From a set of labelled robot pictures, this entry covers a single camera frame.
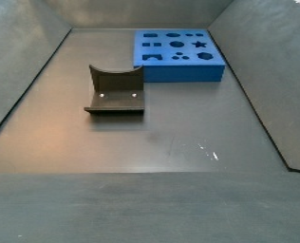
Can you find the blue shape sorter block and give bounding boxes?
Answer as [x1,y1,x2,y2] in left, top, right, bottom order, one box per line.
[134,29,226,83]

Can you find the black curved bracket holder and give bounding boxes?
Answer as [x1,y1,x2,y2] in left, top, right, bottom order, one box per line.
[85,65,145,114]

